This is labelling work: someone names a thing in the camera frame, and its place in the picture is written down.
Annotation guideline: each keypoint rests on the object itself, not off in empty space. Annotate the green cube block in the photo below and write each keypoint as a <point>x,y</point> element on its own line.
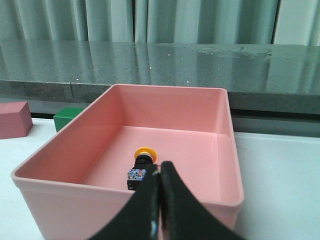
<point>64,116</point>

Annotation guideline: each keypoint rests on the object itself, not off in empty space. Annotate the yellow push button switch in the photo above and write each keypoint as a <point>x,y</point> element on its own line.
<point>143,157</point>

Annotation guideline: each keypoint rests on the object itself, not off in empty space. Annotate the pink cube block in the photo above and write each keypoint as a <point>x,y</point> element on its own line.
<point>15,119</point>

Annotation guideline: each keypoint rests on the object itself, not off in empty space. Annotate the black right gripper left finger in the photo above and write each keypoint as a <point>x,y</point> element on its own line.
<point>139,218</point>

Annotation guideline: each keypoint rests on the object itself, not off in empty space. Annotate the grey curtain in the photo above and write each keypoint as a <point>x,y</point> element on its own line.
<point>280,22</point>

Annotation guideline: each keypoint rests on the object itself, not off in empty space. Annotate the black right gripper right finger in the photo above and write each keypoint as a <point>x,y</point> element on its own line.
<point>183,216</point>

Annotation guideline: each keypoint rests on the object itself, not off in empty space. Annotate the pink plastic bin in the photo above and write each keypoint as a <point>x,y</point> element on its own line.
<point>77,182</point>

